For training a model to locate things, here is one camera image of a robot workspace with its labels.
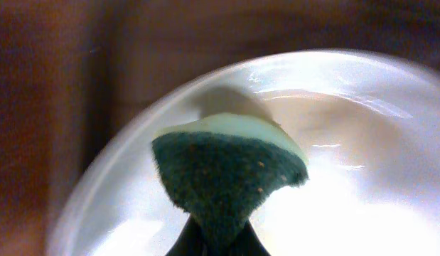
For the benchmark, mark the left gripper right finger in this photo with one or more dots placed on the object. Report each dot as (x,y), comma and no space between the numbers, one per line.
(247,244)

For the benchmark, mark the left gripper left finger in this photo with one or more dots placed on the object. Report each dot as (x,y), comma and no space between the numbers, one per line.
(190,242)

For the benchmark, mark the green scrubbing sponge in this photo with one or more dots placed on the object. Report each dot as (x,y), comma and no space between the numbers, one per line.
(223,167)

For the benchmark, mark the white plate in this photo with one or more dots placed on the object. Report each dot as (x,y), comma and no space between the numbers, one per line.
(308,153)

